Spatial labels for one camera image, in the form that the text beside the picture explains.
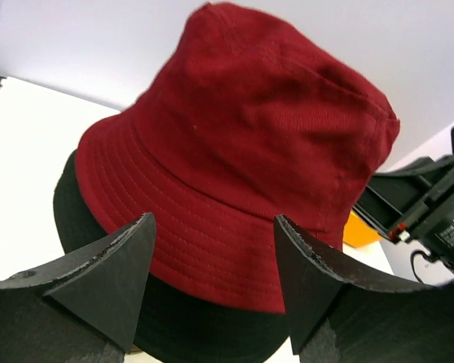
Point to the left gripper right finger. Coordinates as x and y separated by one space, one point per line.
341 310

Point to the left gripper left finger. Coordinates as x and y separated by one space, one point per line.
82 307

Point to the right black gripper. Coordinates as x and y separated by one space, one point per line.
423 212

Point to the black bucket hat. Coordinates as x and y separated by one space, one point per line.
173 326

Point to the dark red cap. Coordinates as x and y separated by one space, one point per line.
247 120

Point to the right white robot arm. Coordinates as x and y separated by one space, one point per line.
415 202

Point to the yellow plastic bin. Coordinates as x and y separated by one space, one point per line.
357 234

